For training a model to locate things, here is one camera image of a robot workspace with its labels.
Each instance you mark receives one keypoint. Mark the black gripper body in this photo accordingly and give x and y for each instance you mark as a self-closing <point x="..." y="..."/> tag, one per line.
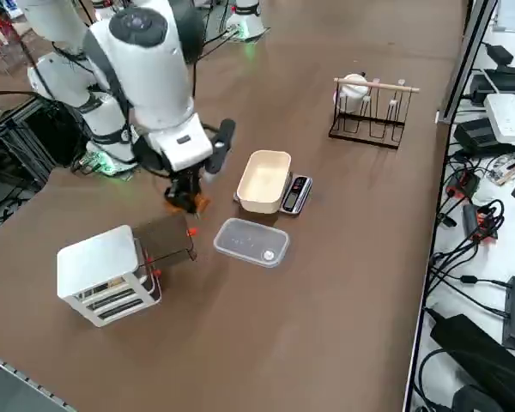
<point x="186" y="182"/>

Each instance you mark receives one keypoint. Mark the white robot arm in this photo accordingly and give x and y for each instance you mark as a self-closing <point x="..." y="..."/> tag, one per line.
<point x="154" y="64"/>
<point x="249" y="19"/>

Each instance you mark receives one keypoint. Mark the silver digital kitchen scale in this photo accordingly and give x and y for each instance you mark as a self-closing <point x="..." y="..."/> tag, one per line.
<point x="298" y="193"/>

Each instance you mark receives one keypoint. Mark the white three-layer storage box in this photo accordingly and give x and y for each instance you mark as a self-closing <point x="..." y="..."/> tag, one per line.
<point x="94" y="257"/>

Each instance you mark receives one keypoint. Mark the orange black connector box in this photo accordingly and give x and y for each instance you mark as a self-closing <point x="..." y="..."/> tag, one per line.
<point x="463" y="184"/>
<point x="480" y="223"/>

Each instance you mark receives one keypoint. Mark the cream rectangular bowl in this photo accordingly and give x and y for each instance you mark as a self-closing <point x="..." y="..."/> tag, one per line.
<point x="262" y="180"/>

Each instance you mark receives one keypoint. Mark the clear plastic container lid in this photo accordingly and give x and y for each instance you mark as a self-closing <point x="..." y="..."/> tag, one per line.
<point x="249" y="242"/>

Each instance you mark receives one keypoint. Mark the red clear acrylic stand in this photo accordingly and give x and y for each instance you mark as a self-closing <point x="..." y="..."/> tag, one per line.
<point x="0" y="43"/>

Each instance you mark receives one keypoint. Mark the large black case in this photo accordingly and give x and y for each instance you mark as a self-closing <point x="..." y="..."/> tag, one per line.
<point x="476" y="352"/>

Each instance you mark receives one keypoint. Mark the small black power adapter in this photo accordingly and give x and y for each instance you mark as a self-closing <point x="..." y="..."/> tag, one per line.
<point x="500" y="53"/>

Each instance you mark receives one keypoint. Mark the black rounded case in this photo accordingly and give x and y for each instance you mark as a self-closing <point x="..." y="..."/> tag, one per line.
<point x="476" y="401"/>

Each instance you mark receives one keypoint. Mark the black metal frame cabinet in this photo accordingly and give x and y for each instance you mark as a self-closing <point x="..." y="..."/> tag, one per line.
<point x="47" y="141"/>

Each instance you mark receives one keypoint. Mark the grey metal frame rail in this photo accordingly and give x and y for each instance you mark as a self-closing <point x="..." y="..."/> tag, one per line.
<point x="26" y="379"/>

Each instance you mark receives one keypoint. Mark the white post base bracket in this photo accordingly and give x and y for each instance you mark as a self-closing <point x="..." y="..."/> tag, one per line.
<point x="444" y="118"/>

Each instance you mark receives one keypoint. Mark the dark metal camera post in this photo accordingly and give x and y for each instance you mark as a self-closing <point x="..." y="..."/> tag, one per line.
<point x="467" y="56"/>

